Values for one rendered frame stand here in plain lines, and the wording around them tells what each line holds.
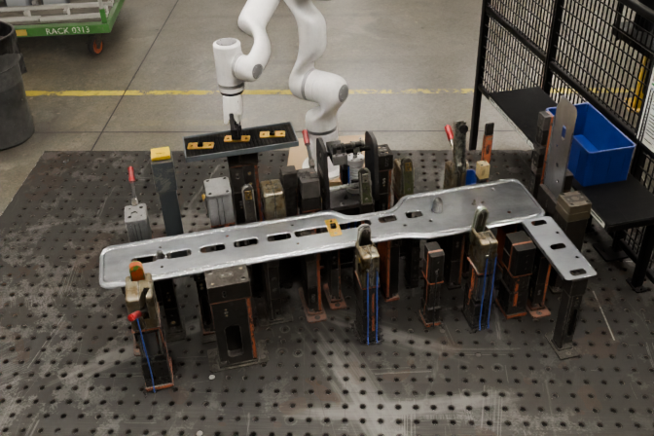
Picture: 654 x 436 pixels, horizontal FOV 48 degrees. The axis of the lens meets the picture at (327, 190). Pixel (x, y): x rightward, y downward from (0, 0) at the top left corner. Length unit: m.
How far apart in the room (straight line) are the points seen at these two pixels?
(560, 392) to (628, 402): 0.19
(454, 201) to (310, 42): 0.75
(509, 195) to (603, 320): 0.49
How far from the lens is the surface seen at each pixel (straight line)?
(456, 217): 2.36
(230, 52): 2.29
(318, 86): 2.69
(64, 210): 3.11
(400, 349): 2.34
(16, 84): 5.00
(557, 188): 2.49
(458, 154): 2.48
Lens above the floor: 2.41
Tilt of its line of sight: 35 degrees down
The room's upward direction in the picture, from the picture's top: 2 degrees counter-clockwise
